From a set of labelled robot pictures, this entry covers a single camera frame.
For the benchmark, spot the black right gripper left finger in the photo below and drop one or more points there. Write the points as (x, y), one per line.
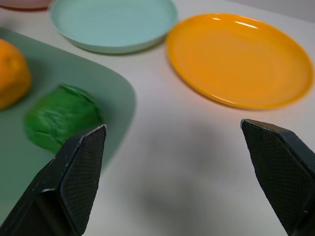
(73, 182)

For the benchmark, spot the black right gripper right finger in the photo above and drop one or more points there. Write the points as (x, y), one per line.
(283, 172)

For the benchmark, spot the orange plate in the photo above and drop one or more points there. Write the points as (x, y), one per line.
(240, 60)

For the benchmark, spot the orange fruit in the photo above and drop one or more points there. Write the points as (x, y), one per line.
(11, 73)

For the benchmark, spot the light green plate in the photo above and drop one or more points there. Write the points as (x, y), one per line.
(112, 23)

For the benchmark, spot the red plate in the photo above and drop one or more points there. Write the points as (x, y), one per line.
(24, 3)

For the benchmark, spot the green cabbage toy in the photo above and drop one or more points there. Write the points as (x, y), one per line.
(61, 115)

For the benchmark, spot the green tray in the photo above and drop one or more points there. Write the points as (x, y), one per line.
(64, 81)

